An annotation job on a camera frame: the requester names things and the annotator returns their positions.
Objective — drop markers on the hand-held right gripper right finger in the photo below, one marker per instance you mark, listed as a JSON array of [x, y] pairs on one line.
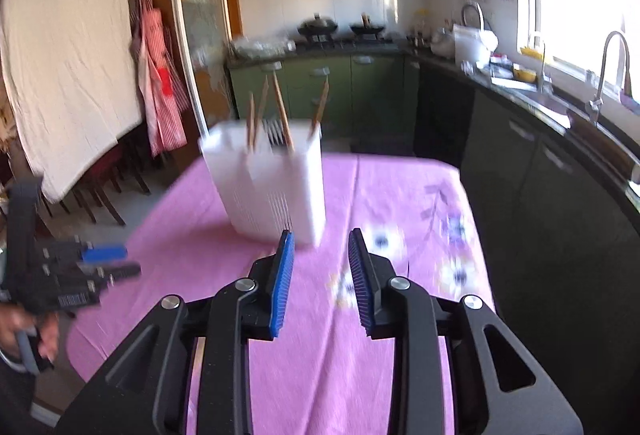
[[360, 285]]

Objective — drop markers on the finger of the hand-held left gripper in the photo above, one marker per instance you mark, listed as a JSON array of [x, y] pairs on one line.
[[120, 271], [102, 254]]

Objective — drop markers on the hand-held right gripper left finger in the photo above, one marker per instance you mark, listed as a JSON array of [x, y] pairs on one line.
[[282, 285]]

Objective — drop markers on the white plastic utensil holder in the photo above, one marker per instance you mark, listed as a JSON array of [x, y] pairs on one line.
[[270, 180]]

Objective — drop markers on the black fork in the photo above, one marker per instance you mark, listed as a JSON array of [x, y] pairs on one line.
[[273, 132]]

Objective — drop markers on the bundle of wooden chopsticks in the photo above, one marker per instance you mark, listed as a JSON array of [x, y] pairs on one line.
[[281, 105]]

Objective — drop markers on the person's left forearm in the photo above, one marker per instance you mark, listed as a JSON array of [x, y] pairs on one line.
[[15, 395]]

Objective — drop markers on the person's left hand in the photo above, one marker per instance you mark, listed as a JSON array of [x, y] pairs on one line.
[[47, 340]]

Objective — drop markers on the dark wooden chair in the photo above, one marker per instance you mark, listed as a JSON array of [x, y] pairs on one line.
[[100, 185]]

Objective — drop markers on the purple floral tablecloth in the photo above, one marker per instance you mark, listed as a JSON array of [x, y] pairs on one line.
[[390, 195]]

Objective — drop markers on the red checked apron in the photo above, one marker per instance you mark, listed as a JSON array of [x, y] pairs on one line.
[[165, 115]]

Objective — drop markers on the green base cabinets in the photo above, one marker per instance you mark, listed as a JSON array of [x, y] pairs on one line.
[[380, 90]]

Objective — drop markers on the dark base cabinets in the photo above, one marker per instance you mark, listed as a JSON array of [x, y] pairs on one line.
[[525, 175]]

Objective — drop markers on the white hanging sheet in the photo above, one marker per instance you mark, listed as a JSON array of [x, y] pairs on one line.
[[65, 40]]

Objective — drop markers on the pink white apron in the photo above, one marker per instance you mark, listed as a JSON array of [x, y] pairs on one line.
[[137, 30]]

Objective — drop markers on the clear plastic bags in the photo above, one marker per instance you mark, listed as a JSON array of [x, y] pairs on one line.
[[260, 47]]

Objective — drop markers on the gas stove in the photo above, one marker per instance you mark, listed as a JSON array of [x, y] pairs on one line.
[[345, 44]]

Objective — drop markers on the steel sink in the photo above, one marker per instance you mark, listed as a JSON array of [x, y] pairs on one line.
[[530, 97]]

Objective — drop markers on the white rice cooker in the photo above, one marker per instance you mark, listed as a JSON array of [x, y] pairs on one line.
[[442, 44]]

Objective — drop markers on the condiment bottles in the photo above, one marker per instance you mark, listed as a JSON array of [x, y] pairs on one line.
[[422, 35]]

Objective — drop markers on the glass sliding door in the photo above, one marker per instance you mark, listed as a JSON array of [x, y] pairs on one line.
[[200, 15]]

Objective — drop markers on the black wok with lid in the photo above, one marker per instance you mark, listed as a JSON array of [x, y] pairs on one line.
[[317, 26]]

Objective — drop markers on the white plastic container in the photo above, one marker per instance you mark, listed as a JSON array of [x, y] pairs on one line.
[[472, 47]]

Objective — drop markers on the yellow bowl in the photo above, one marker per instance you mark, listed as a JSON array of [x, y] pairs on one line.
[[525, 74]]

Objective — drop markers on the small steel faucet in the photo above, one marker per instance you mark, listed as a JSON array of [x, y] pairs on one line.
[[542, 65]]

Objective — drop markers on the yellow tray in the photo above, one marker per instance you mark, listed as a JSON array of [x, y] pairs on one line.
[[530, 51]]

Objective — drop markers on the round steel lid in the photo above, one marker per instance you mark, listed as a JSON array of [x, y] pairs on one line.
[[472, 5]]

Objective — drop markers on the tall steel faucet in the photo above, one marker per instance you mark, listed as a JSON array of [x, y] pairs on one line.
[[600, 75]]

